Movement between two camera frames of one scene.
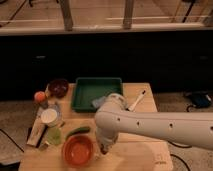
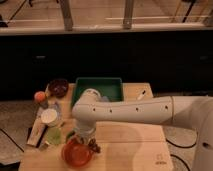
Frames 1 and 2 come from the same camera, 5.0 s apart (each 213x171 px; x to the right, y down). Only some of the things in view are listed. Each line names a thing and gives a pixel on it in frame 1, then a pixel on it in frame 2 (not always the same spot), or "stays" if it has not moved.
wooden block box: (37, 132) stays
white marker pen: (137, 100) stays
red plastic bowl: (77, 151) stays
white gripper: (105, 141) -> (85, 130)
